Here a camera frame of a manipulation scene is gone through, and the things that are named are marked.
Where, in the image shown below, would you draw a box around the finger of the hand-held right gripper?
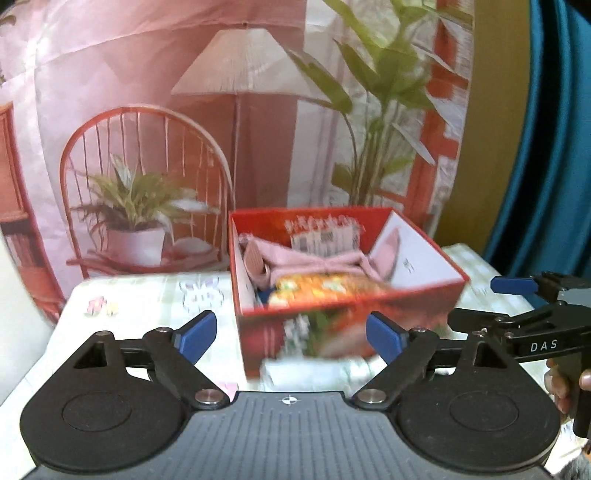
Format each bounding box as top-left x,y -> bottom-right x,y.
448,302 -> 570,335
490,272 -> 591,301

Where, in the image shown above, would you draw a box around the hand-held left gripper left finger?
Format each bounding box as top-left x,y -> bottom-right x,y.
73,309 -> 230,411

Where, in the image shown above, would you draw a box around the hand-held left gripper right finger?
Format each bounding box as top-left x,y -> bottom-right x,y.
353,311 -> 509,411

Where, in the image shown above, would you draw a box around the white packet green print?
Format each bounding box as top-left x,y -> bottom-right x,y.
344,357 -> 389,385

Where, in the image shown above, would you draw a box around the red strawberry print cardboard box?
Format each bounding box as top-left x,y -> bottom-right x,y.
228,206 -> 471,382

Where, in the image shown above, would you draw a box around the orange patterned packet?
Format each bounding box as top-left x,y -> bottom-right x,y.
267,272 -> 399,308

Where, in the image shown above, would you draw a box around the clear plastic packet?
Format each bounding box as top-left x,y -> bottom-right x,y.
260,358 -> 348,393

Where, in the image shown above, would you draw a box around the pink cloth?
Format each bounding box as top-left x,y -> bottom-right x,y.
237,233 -> 400,288

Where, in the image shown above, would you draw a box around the person's right hand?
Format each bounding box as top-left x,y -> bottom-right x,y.
545,359 -> 591,414

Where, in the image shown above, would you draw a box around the checked bunny print tablecloth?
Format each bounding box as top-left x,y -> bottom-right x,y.
0,242 -> 583,444

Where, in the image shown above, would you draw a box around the teal curtain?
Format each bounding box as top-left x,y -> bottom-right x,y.
480,0 -> 591,288

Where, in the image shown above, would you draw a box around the printed room scene wall cloth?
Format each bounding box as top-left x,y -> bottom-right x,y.
0,0 -> 476,320

